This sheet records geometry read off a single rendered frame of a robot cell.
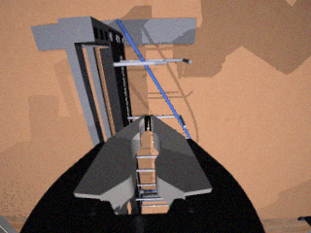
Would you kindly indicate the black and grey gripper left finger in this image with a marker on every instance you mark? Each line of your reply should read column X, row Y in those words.
column 105, row 173

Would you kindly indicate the dark grey patch panel rack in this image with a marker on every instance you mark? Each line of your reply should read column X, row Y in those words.
column 89, row 32

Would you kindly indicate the blue cable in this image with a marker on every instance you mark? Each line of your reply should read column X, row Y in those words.
column 152, row 76

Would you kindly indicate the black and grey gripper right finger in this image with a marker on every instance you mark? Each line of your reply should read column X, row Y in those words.
column 183, row 169

